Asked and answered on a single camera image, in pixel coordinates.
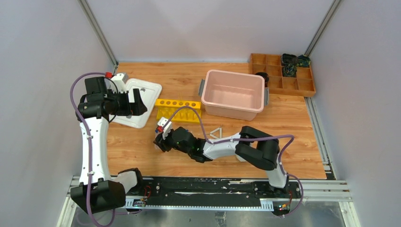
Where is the yellow test tube rack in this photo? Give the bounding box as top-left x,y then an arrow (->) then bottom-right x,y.
155,99 -> 201,123

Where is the white clay triangle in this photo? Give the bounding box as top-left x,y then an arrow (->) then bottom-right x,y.
209,127 -> 223,139

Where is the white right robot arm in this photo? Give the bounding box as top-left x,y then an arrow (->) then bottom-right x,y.
153,126 -> 294,198

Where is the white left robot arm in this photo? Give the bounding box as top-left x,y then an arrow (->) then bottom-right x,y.
70,76 -> 148,214

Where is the white plastic box lid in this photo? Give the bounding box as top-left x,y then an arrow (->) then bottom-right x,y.
113,79 -> 162,129

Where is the pink plastic storage bin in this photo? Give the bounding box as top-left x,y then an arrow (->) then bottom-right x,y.
201,70 -> 265,121

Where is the grey right bin clip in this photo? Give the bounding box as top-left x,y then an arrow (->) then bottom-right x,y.
264,87 -> 270,106

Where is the black round object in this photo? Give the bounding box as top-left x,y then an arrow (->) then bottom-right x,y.
255,72 -> 270,87

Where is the wooden compartment organizer tray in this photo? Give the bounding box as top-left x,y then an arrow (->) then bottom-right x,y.
249,53 -> 316,97

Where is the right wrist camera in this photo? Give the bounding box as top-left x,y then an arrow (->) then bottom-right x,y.
156,117 -> 173,140

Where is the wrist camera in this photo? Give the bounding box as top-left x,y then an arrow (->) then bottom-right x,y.
156,117 -> 173,140
105,72 -> 129,93

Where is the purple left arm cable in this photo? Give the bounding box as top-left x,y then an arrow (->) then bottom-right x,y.
69,72 -> 139,227

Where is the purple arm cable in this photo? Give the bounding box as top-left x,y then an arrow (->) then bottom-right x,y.
164,106 -> 305,218
69,72 -> 139,227

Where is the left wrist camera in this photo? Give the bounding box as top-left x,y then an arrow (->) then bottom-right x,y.
105,72 -> 129,93

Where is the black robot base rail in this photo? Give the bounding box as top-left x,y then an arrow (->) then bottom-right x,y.
124,177 -> 303,216

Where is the grey bin handle clip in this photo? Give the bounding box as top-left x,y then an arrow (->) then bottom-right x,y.
198,79 -> 205,97

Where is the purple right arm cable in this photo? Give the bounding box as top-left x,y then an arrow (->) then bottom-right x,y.
164,106 -> 305,218

